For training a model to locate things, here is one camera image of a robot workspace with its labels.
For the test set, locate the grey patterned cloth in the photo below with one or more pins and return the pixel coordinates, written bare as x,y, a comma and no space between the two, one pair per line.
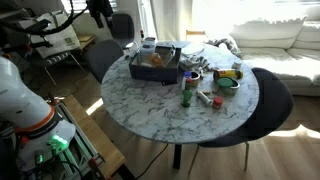
196,62

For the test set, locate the white tote bag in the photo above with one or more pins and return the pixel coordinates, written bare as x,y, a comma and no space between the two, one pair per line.
61,36

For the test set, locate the white tube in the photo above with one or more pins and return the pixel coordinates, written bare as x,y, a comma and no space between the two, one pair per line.
204,98

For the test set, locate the green plastic bottle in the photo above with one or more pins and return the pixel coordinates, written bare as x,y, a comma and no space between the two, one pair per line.
186,97

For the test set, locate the white bottle blue cap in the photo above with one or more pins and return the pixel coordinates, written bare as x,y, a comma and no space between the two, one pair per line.
187,78

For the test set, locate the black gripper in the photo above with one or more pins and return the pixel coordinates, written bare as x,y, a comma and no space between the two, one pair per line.
99,6

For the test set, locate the round open tin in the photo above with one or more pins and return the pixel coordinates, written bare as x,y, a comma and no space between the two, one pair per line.
195,79

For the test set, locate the clear round plate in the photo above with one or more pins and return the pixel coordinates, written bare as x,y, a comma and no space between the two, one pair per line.
192,50

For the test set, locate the metal bowl with green lid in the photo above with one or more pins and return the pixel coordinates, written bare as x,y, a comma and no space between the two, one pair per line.
228,86

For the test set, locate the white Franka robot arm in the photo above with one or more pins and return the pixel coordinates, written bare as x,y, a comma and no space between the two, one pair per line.
23,100

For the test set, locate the grey upholstered chair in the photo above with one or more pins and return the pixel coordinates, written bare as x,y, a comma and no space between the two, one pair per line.
103,58

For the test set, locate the small white bottle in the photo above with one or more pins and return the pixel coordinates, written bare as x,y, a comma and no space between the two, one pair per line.
236,65

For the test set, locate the dark blue cardboard box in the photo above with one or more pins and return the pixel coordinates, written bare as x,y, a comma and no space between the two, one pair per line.
155,71

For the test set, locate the black table leg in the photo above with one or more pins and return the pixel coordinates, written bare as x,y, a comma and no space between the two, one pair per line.
177,156

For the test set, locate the black camera on stand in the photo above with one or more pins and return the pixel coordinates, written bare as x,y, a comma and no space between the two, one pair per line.
37,26

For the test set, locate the dark blue upholstered chair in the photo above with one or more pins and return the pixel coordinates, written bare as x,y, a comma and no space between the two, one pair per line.
266,106

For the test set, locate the patterned throw blanket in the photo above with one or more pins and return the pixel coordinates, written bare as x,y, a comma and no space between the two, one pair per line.
225,45

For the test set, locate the clear plastic cup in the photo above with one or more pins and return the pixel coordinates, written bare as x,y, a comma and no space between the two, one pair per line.
146,53

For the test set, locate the red-capped small jar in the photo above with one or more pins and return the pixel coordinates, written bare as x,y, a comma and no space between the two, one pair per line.
217,102

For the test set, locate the yellow labelled can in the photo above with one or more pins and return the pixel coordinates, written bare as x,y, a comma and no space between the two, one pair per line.
229,73

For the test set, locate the white sofa cushion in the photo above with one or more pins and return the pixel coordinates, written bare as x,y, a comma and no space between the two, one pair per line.
266,31

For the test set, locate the white curtain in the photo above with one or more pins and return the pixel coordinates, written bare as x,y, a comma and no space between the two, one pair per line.
170,20

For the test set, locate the small wooden side table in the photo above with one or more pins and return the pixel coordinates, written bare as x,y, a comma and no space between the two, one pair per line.
86,40

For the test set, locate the white sofa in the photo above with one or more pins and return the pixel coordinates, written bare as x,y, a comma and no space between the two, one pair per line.
283,60

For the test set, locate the dark office chair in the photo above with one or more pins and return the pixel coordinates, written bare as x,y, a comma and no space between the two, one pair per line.
122,28

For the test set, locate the metal robot mounting frame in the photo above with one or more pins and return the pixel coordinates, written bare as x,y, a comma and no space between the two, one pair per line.
78,143

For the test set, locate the orange object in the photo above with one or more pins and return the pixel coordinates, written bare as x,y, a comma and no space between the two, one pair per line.
156,60

